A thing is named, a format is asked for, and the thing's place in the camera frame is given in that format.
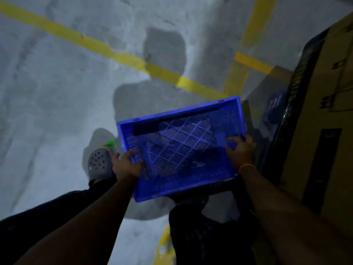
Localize large cardboard box black band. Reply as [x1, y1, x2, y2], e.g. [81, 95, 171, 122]
[262, 12, 353, 240]

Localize blue crate with lattice bottom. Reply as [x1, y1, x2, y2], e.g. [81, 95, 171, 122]
[117, 96, 247, 203]

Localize person's right hand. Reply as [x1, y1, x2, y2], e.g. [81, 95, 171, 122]
[226, 134, 256, 170]

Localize person's left grey clog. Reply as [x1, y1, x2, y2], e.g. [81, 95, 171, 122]
[88, 146, 117, 186]

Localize person's left forearm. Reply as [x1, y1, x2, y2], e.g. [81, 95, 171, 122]
[15, 176, 138, 265]

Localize person's left hand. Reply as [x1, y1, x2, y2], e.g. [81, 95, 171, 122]
[111, 150, 143, 181]

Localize orange wristband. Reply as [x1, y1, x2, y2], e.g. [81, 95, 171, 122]
[238, 163, 257, 174]

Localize person's right forearm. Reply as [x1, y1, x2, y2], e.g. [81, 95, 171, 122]
[238, 165, 353, 265]

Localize dark plaid trousers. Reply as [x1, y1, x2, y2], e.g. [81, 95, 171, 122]
[0, 178, 261, 265]

